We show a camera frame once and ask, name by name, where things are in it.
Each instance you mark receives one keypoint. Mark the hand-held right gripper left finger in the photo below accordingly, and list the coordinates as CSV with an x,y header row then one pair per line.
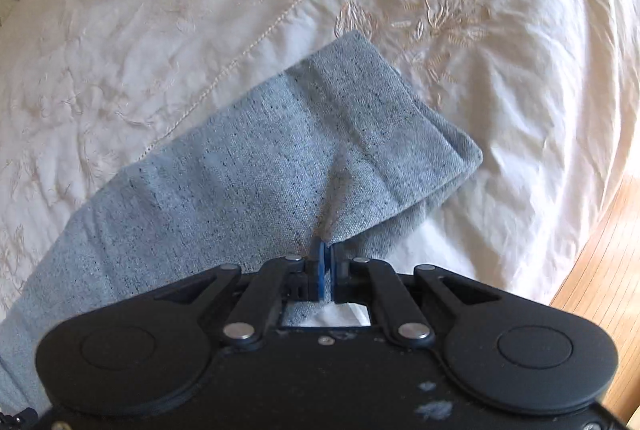
x,y
314,271

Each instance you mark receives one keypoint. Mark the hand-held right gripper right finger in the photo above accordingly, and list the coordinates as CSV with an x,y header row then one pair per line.
x,y
334,271

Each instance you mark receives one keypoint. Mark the grey-blue knitted cloth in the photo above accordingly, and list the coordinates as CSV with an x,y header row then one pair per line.
x,y
225,190

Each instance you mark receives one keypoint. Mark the cream embroidered bedspread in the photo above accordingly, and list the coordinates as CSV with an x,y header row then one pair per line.
x,y
475,99

